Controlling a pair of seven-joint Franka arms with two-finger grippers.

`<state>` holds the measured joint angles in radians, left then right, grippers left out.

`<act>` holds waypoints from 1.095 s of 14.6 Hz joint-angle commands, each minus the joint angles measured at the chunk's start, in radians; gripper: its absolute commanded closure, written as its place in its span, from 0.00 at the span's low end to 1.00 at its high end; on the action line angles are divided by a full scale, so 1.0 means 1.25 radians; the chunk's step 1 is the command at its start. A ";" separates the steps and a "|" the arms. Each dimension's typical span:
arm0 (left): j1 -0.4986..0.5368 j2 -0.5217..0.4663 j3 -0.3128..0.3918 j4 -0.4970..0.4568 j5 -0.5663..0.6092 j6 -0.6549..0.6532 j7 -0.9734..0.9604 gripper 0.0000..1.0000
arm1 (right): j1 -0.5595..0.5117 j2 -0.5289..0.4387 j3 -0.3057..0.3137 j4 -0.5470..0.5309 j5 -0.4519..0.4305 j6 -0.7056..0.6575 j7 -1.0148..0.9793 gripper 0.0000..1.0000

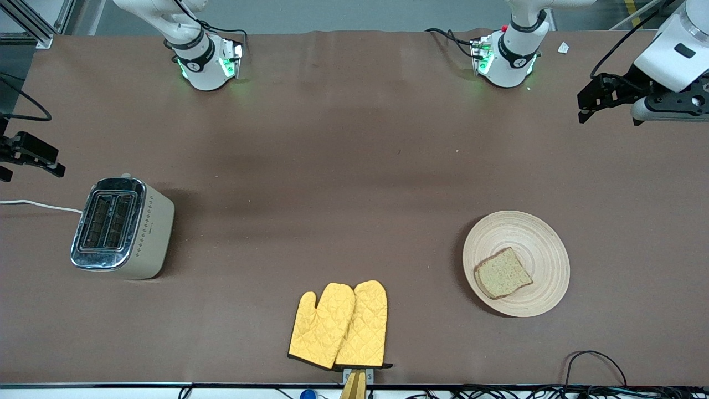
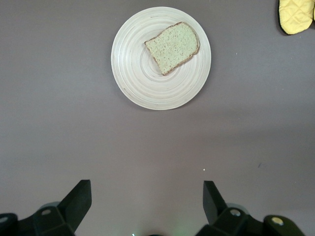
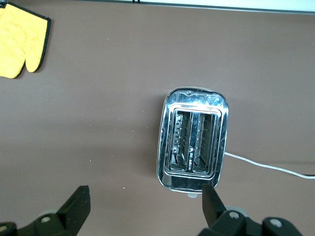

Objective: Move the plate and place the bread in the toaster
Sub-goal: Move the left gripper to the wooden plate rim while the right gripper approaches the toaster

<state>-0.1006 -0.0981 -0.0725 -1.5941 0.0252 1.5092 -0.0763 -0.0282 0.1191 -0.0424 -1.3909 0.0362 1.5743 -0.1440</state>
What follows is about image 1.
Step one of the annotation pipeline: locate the round wooden plate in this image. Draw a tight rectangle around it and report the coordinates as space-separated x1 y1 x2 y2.
463 211 571 318

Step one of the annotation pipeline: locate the brown bread slice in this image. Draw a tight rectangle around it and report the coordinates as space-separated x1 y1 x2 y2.
474 247 534 300

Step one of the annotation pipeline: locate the beige chrome two-slot toaster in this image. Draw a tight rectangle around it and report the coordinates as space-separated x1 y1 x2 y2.
70 175 176 280

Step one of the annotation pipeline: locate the yellow quilted oven mitt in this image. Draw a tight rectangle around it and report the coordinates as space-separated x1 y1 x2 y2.
334 280 394 370
288 283 356 370

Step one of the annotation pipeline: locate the metal clamp with wooden bar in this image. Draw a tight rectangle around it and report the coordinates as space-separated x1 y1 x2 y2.
340 367 375 399

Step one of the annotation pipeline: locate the white toaster power cord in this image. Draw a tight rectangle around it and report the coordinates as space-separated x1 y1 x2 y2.
0 199 84 214

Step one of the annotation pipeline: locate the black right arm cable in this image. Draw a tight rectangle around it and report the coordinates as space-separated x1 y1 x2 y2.
0 74 53 122

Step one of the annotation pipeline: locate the aluminium frame profile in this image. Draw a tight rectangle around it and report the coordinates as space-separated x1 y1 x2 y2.
0 0 76 49

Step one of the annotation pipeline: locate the black base power cable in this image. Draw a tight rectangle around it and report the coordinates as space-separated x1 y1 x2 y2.
425 28 478 59

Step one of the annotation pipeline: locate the black looped cable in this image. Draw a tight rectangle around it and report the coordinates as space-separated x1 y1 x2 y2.
564 350 628 388

